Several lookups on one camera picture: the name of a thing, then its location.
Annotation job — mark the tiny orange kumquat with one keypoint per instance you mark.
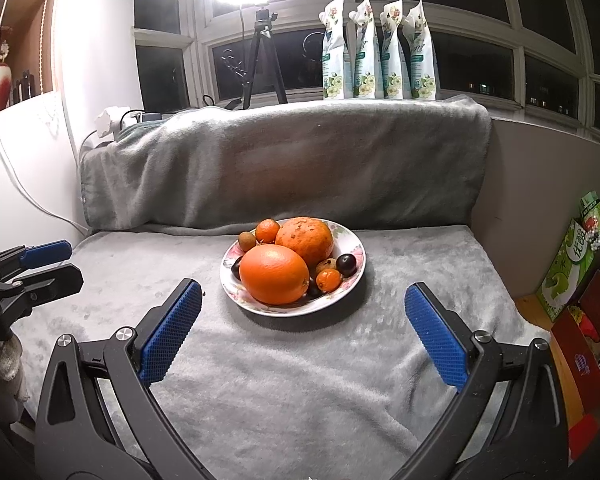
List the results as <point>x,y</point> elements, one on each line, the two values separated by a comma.
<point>328,280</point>

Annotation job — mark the white power strip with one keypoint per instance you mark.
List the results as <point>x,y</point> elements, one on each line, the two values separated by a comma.
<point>111,120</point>

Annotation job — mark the large smooth orange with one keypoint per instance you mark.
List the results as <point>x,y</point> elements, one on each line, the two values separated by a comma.
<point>274,275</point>

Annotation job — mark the small tangerine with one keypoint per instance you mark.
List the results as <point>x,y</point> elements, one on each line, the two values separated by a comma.
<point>266,231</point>

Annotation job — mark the grey fleece blanket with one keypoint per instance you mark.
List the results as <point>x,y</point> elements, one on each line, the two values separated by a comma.
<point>280,160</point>

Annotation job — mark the white framed window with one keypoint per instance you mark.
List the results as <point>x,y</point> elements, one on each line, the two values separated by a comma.
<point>165,37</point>

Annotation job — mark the wooden shelf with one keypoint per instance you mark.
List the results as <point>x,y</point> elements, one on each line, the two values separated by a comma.
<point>30,10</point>

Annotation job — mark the large speckled orange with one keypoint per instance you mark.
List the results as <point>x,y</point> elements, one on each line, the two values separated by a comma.
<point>305,237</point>

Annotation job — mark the green printed box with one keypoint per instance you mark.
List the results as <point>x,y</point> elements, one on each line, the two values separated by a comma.
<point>575,260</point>

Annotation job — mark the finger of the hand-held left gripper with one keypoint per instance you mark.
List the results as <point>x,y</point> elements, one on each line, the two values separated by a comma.
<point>45,253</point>
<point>55,282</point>

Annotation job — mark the white floral plate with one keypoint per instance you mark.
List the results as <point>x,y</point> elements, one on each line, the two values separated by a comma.
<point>345,288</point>

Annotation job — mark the person's left hand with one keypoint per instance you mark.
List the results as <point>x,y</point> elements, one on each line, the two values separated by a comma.
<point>10,365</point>

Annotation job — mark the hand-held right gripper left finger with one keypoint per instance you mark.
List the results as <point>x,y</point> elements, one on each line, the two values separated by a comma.
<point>172,335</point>

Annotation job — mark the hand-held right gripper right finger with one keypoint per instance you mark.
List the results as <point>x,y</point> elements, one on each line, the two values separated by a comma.
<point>435,340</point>

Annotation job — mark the brown kiwi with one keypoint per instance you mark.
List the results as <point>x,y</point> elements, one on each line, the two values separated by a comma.
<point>247,241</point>

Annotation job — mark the dark purple plum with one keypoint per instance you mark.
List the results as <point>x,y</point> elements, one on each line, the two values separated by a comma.
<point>236,268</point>
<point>348,264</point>

